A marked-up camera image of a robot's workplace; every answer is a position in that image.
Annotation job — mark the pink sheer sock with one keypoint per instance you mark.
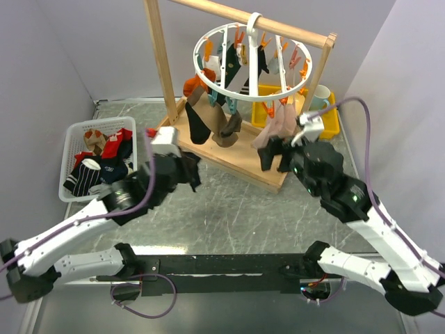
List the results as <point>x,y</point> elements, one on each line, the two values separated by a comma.
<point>281,119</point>

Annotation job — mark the argyle tan sock in basket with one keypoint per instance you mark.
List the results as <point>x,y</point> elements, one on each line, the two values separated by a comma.
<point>95,141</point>

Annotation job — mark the red sock in basket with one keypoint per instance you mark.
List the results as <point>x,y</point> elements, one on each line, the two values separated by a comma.
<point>119,144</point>

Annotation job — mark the yellow plastic tray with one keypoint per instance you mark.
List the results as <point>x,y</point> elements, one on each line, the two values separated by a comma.
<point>330,119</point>

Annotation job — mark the white small sock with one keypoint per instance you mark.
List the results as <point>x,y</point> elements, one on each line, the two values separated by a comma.
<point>213,63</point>

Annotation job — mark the tan brown ribbed sock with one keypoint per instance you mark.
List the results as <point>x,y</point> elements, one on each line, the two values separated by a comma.
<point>223,131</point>

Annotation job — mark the white round clip hanger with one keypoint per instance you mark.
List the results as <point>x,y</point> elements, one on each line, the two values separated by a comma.
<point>251,26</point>

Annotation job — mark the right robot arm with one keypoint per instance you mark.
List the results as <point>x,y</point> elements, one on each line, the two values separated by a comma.
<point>406,276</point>

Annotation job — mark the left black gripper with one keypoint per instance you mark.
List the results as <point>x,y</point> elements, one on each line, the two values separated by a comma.
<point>185,163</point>

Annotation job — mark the navy patterned sock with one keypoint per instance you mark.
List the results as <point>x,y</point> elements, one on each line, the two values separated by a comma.
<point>189,170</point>

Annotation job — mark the white plastic laundry basket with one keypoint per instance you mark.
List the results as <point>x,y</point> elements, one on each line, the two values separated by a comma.
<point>74,144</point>

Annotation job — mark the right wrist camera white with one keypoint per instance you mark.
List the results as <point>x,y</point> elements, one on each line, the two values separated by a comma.
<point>311,126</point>

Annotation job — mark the navy striped sock in basket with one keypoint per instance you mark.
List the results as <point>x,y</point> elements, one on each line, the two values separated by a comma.
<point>85,176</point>

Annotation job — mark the wooden hanger rack frame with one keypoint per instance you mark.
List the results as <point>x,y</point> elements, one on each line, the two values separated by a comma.
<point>241,159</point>

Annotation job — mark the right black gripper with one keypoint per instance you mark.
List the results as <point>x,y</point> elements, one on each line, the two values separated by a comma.
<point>274,147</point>

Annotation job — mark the orange sock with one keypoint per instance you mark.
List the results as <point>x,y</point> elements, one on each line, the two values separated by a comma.
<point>191,84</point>

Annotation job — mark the pale green mug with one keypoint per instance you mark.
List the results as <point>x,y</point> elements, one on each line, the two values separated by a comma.
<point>320,99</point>

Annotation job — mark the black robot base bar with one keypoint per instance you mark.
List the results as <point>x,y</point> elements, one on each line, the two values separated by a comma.
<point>232,273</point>

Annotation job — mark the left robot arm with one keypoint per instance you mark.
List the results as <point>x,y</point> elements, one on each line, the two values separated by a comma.
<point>35,265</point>

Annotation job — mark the black brown sock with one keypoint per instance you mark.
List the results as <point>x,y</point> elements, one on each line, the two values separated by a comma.
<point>199,132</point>

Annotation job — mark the dark green dotted sock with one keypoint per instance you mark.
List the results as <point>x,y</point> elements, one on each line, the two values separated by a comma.
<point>232,65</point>

